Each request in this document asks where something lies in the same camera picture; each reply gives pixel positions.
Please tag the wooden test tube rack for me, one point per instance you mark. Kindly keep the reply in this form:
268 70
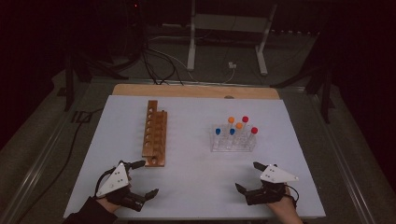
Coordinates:
154 133

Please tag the clear acrylic test tube rack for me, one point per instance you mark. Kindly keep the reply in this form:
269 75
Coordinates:
233 144

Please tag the person's left hand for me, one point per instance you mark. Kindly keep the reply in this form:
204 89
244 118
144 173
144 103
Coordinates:
108 205

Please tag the red capped test tube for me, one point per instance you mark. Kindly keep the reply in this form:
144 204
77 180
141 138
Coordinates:
245 119
254 130

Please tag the blue capped test tube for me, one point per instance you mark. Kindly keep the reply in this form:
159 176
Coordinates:
232 132
218 131

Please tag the person's right hand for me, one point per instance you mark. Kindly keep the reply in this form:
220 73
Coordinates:
285 210

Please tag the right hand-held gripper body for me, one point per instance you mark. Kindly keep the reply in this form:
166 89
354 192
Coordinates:
274 179

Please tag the black tripod stand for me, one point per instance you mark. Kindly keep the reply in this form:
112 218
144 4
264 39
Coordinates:
325 93
70 81

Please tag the orange capped test tube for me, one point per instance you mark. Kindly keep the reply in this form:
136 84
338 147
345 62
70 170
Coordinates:
231 119
239 125

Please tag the white metal stand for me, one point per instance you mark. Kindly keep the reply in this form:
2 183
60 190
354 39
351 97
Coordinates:
191 46

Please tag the white table mat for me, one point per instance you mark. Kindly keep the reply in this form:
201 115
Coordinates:
193 174

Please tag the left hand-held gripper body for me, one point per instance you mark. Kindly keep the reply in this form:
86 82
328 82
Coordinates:
113 182

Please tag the white plug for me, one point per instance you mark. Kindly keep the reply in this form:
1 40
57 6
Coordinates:
232 65

